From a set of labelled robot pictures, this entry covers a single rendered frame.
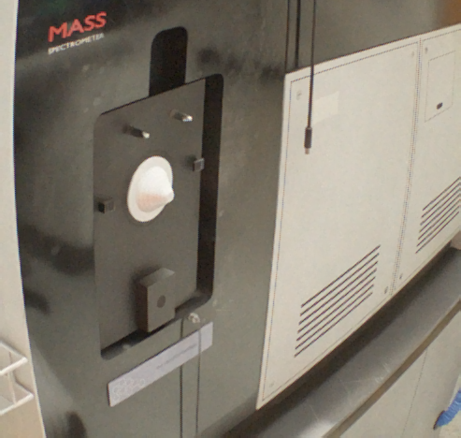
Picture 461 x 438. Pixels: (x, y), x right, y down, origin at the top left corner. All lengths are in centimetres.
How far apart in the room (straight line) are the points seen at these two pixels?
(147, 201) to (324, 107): 32
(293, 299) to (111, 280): 36
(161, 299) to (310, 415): 48
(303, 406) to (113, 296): 54
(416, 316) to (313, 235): 50
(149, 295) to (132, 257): 4
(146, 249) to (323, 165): 31
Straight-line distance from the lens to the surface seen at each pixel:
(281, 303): 112
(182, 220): 90
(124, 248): 84
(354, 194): 120
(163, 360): 94
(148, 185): 82
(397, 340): 150
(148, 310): 88
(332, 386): 136
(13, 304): 75
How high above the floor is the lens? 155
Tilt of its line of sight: 25 degrees down
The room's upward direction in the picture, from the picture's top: 3 degrees clockwise
